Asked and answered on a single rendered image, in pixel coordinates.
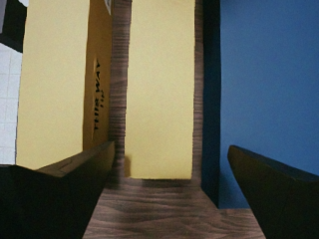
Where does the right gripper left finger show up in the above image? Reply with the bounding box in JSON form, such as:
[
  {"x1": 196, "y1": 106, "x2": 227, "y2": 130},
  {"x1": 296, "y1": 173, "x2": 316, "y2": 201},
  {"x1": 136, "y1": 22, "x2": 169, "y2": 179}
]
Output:
[{"x1": 0, "y1": 141, "x2": 115, "y2": 239}]

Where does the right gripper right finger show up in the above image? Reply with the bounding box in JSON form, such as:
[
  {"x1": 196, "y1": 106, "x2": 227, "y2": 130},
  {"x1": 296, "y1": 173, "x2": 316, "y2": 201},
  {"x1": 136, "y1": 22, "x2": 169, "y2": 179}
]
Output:
[{"x1": 227, "y1": 145, "x2": 319, "y2": 239}]

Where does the yellow cardboard carton side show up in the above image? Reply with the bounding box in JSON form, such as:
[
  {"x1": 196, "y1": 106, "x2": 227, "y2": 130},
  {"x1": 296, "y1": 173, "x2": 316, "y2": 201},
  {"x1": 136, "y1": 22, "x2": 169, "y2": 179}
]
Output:
[
  {"x1": 124, "y1": 0, "x2": 194, "y2": 179},
  {"x1": 16, "y1": 0, "x2": 114, "y2": 169}
]

